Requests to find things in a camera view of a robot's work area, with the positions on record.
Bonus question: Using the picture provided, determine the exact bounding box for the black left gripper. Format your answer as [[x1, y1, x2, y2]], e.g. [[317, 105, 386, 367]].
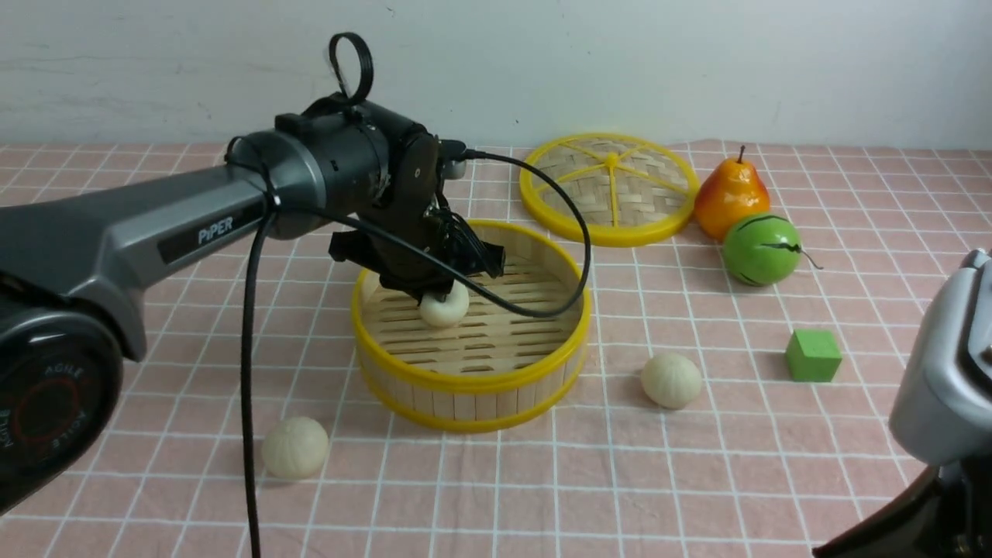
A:
[[329, 136, 505, 301]]

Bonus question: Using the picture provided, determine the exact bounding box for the white bun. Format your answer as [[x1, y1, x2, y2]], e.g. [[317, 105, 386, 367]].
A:
[[419, 281, 469, 329], [640, 353, 704, 410], [261, 416, 329, 481]]

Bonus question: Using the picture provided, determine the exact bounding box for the yellow rimmed bamboo steamer tray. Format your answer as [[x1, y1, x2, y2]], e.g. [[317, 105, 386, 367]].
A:
[[351, 219, 592, 433]]

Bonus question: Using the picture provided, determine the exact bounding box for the yellow rimmed bamboo steamer lid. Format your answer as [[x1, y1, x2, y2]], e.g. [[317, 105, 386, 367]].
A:
[[525, 133, 699, 247]]

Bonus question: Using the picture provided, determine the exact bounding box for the orange yellow toy pear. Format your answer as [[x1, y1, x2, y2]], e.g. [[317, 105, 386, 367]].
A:
[[693, 145, 771, 243]]

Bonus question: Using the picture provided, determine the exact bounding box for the green toy watermelon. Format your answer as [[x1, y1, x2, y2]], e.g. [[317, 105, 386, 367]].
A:
[[722, 212, 822, 288]]

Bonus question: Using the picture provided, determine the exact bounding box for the green foam cube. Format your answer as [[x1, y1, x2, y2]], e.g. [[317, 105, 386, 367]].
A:
[[784, 329, 843, 384]]

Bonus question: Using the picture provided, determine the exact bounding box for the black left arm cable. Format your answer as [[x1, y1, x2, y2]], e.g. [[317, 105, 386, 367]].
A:
[[224, 32, 592, 558]]

